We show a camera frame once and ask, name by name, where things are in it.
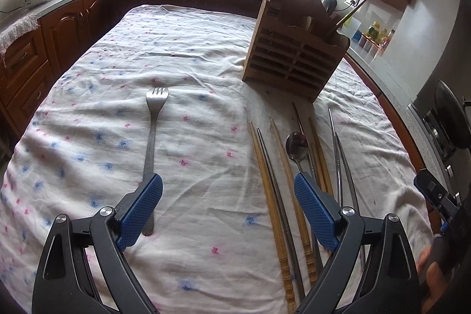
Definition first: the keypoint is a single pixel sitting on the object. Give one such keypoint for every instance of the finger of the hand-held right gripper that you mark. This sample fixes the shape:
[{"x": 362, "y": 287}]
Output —
[{"x": 438, "y": 194}]

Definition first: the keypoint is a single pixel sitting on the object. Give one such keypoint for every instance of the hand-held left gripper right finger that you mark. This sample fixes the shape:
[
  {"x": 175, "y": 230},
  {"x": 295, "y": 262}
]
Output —
[{"x": 314, "y": 207}]

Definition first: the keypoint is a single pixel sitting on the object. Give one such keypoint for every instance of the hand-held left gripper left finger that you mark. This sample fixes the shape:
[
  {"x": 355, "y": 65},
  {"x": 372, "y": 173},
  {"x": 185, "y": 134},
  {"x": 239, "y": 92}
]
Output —
[{"x": 141, "y": 207}]

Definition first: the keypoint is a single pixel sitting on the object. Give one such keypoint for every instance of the steel spoon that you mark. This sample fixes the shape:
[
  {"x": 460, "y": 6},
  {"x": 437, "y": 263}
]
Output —
[{"x": 296, "y": 148}]

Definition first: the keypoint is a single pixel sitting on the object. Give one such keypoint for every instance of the long steel fork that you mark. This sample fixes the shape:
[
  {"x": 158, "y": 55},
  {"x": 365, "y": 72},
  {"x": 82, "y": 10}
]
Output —
[{"x": 152, "y": 137}]

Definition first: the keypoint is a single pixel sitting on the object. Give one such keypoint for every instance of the wooden utensil holder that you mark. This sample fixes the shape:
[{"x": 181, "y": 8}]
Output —
[{"x": 287, "y": 56}]

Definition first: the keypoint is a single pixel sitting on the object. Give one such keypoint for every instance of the person's right hand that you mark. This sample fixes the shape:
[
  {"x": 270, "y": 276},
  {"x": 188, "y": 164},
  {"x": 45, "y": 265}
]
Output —
[{"x": 434, "y": 284}]

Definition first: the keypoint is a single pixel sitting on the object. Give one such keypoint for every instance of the gas stove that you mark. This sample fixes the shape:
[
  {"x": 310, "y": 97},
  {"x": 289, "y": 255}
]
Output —
[{"x": 438, "y": 141}]

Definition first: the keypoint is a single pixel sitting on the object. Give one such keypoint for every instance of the floral white tablecloth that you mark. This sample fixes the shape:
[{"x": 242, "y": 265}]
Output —
[{"x": 202, "y": 78}]

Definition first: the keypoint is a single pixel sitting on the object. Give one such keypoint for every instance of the row of condiment bottles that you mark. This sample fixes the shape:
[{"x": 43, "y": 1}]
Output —
[{"x": 377, "y": 36}]

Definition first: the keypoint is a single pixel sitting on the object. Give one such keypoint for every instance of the white plastic pitcher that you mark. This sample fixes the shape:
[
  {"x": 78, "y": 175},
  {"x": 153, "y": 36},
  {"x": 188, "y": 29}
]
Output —
[{"x": 350, "y": 27}]

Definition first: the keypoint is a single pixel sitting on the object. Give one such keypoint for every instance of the wooden spoon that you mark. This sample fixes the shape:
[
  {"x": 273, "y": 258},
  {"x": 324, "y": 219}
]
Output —
[{"x": 307, "y": 23}]

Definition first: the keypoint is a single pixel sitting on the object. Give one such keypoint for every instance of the long wooden stick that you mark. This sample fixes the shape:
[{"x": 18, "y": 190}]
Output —
[{"x": 349, "y": 18}]

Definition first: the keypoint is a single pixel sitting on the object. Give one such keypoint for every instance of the steel electric kettle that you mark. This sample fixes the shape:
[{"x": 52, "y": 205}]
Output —
[{"x": 328, "y": 3}]

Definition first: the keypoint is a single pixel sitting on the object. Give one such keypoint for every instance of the lace cloth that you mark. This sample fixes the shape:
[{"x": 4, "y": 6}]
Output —
[{"x": 16, "y": 29}]

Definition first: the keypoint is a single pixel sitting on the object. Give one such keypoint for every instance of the wall socket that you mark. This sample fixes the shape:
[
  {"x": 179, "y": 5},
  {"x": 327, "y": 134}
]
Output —
[{"x": 352, "y": 0}]

